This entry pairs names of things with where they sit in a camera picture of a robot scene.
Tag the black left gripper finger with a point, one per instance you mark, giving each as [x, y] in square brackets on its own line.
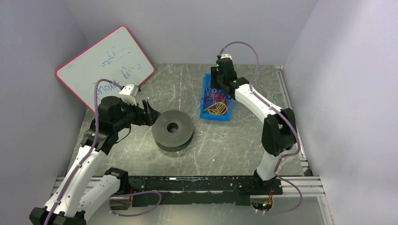
[146, 113]
[152, 114]

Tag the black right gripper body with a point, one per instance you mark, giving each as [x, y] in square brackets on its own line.
[214, 76]

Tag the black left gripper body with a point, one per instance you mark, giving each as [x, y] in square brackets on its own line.
[146, 112]

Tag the grey perforated cable spool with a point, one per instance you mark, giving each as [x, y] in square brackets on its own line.
[173, 130]

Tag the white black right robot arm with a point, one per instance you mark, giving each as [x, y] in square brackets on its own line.
[279, 127]

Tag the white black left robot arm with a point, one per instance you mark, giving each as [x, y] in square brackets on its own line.
[69, 205]

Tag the blue plastic bin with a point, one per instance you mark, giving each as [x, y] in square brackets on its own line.
[214, 103]

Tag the pink framed whiteboard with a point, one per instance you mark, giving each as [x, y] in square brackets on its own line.
[116, 58]

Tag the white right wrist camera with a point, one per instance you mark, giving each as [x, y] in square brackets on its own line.
[223, 56]

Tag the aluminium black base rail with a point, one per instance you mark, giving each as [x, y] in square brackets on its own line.
[211, 189]

